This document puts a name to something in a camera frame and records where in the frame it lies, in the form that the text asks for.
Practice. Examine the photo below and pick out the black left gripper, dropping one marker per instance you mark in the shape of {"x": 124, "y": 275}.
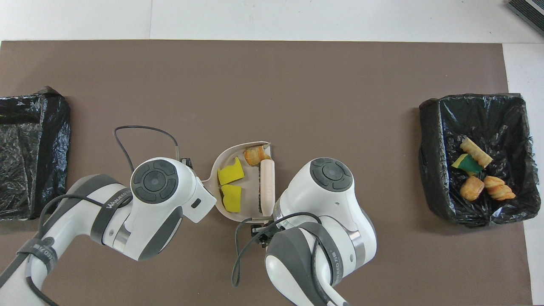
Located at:
{"x": 187, "y": 163}

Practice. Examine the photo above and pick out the green yellow sponge wedge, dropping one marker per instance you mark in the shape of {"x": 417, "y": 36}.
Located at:
{"x": 467, "y": 164}

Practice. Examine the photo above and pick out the beige brush black bristles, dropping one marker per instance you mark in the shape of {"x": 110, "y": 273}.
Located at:
{"x": 267, "y": 187}

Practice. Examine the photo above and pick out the flaky croissant piece with peel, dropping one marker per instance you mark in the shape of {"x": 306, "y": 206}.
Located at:
{"x": 255, "y": 155}

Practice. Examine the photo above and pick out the beige plastic dustpan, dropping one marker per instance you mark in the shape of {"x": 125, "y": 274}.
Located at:
{"x": 231, "y": 153}

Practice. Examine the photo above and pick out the plain yellow sponge piece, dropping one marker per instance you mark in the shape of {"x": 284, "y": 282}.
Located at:
{"x": 230, "y": 172}

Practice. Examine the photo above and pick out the brown bread roll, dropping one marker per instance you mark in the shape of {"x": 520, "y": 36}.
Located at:
{"x": 471, "y": 189}

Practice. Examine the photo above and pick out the brown paper mat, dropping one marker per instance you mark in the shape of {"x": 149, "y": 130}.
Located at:
{"x": 272, "y": 85}

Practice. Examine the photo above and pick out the black bag lined bin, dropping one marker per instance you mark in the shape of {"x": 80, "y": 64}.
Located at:
{"x": 442, "y": 127}
{"x": 29, "y": 148}

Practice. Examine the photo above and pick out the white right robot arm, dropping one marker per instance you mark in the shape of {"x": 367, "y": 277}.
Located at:
{"x": 323, "y": 212}

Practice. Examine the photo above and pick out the pale croissant piece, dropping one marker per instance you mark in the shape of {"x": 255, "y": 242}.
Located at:
{"x": 477, "y": 153}

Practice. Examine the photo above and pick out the grey ribbed device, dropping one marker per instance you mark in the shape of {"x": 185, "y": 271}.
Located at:
{"x": 529, "y": 10}

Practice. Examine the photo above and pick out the orange striped croissant piece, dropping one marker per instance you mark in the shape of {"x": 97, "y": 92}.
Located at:
{"x": 499, "y": 189}

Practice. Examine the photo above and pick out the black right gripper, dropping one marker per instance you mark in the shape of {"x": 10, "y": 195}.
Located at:
{"x": 272, "y": 236}

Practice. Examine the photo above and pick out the yellow sponge green backing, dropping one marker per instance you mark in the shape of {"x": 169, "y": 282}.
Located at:
{"x": 231, "y": 199}

